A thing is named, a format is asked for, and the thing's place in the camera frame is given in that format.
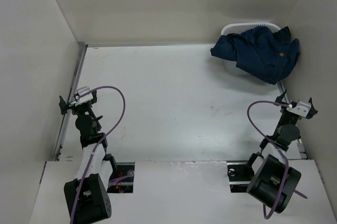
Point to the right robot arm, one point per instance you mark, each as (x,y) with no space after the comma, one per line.
(275,181)

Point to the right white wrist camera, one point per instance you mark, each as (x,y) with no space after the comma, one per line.
(299,108)

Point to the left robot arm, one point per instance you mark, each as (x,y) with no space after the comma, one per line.
(86,195)

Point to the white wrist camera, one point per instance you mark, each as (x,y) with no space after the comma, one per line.
(299,108)
(84,95)

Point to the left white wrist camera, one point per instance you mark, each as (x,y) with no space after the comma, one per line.
(84,95)

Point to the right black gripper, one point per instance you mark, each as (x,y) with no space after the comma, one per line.
(312,110)

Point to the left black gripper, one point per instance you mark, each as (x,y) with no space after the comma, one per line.
(65,106)

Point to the dark blue denim trousers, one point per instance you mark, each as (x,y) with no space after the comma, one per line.
(266,55)

